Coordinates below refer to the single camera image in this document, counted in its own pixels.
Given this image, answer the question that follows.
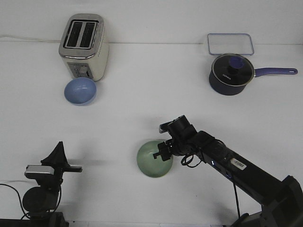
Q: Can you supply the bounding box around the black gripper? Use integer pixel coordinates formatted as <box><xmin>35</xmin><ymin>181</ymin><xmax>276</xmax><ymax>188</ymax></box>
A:
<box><xmin>153</xmin><ymin>115</ymin><xmax>199</xmax><ymax>162</ymax></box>
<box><xmin>37</xmin><ymin>141</ymin><xmax>82</xmax><ymax>189</ymax></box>

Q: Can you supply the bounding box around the green bowl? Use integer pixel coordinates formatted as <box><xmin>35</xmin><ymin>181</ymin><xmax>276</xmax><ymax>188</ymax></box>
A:
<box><xmin>137</xmin><ymin>140</ymin><xmax>173</xmax><ymax>178</ymax></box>

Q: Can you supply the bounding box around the blue bowl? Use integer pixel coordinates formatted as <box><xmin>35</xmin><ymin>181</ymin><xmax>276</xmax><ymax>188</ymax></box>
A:
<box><xmin>64</xmin><ymin>77</ymin><xmax>97</xmax><ymax>106</ymax></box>

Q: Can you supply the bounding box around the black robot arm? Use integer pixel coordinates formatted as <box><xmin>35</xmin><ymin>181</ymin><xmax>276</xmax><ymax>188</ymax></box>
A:
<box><xmin>153</xmin><ymin>115</ymin><xmax>303</xmax><ymax>227</ymax></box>
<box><xmin>0</xmin><ymin>141</ymin><xmax>82</xmax><ymax>227</ymax></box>

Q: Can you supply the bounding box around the dark blue saucepan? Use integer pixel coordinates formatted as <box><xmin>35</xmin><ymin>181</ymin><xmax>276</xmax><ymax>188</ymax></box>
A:
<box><xmin>209</xmin><ymin>53</ymin><xmax>298</xmax><ymax>96</ymax></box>

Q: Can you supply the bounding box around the glass saucepan lid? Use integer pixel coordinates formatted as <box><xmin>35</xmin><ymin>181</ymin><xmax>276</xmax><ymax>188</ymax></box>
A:
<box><xmin>212</xmin><ymin>53</ymin><xmax>254</xmax><ymax>87</ymax></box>

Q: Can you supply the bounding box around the silver two-slot toaster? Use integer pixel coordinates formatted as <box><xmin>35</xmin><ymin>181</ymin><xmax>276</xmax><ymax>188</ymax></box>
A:
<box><xmin>59</xmin><ymin>13</ymin><xmax>109</xmax><ymax>81</ymax></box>

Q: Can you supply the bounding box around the clear blue-rimmed container lid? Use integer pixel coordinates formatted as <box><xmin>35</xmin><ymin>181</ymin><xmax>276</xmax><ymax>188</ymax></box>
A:
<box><xmin>207</xmin><ymin>33</ymin><xmax>254</xmax><ymax>55</ymax></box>

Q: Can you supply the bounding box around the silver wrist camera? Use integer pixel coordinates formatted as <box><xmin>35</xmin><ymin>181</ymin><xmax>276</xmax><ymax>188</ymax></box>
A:
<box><xmin>24</xmin><ymin>165</ymin><xmax>54</xmax><ymax>179</ymax></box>
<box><xmin>159</xmin><ymin>121</ymin><xmax>174</xmax><ymax>133</ymax></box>

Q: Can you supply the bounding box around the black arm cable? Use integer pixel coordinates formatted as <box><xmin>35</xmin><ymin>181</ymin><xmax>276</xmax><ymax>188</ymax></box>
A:
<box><xmin>0</xmin><ymin>183</ymin><xmax>62</xmax><ymax>219</ymax></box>
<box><xmin>180</xmin><ymin>151</ymin><xmax>242</xmax><ymax>220</ymax></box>

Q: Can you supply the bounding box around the white toaster power cord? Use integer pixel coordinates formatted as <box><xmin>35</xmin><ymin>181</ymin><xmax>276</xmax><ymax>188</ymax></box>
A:
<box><xmin>0</xmin><ymin>35</ymin><xmax>62</xmax><ymax>44</ymax></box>

